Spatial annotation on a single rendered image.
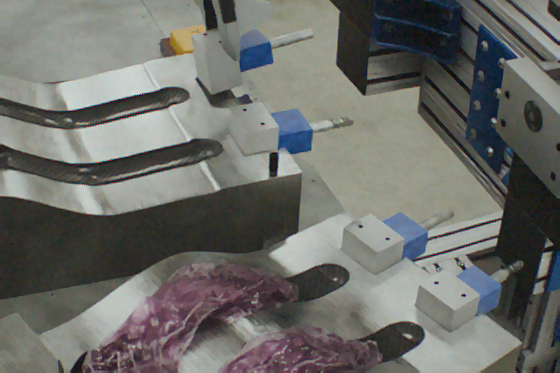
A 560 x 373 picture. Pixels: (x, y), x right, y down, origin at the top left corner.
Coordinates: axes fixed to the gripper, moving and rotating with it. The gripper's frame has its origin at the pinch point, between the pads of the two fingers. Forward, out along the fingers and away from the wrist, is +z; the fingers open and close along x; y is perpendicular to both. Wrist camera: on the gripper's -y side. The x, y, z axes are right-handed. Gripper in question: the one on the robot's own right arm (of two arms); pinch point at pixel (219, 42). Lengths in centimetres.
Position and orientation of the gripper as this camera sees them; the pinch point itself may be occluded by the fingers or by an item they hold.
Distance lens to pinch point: 132.5
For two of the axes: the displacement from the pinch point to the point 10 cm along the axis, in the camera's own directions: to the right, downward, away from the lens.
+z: 1.4, 8.5, 5.1
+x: -3.6, -4.3, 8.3
